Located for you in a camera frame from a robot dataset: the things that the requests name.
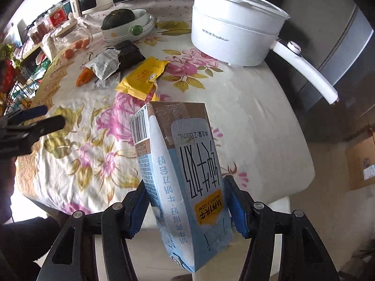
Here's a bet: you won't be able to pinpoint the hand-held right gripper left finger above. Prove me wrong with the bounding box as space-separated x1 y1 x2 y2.
37 178 151 281

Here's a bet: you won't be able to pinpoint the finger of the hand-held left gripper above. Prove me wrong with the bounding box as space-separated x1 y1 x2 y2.
0 105 48 127
6 115 66 141

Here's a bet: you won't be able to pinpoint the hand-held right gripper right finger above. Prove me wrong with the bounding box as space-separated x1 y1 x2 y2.
223 174 340 281

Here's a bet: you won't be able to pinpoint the white trash bin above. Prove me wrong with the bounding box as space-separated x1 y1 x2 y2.
126 196 292 281

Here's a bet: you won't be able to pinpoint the blue milk carton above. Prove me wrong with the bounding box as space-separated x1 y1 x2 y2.
129 102 233 273

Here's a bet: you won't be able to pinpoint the red packets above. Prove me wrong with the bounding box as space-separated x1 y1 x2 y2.
0 60 16 94

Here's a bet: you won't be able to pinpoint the orange carrot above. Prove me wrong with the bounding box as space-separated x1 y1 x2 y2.
76 68 96 87

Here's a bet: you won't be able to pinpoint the white plastic bag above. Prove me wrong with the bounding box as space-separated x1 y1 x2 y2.
41 32 59 62

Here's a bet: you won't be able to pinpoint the glass jar with wooden lid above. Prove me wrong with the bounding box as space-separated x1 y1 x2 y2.
53 20 94 60

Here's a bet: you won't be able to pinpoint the silver snack wrapper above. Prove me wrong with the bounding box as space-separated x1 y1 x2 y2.
85 48 122 90

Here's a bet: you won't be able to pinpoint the floral tablecloth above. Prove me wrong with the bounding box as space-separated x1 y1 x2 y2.
16 0 315 215

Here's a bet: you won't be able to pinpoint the red label jar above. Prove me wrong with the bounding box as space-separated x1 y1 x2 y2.
48 6 69 27

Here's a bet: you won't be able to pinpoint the dark cloth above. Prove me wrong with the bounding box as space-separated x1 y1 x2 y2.
0 217 63 281

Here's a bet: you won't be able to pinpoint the yellow snack wrapper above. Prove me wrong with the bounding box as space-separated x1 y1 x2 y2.
116 56 170 100

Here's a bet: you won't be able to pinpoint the black snack wrapper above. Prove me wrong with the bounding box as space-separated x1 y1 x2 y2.
114 40 145 72

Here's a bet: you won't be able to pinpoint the white bowl with green knob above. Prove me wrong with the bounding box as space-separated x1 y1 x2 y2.
101 9 156 44

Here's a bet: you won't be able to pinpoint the dark green pumpkin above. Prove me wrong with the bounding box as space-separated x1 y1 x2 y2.
102 9 136 30

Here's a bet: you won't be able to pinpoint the cardboard box with label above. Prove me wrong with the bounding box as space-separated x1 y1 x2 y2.
346 135 375 191

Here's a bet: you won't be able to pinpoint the white electric cooking pot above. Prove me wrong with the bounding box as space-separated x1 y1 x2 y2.
191 0 339 105

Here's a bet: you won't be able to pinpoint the grey refrigerator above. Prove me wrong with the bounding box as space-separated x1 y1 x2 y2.
255 0 375 112

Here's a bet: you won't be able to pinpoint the black wire rack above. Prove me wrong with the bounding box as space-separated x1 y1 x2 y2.
0 29 50 115

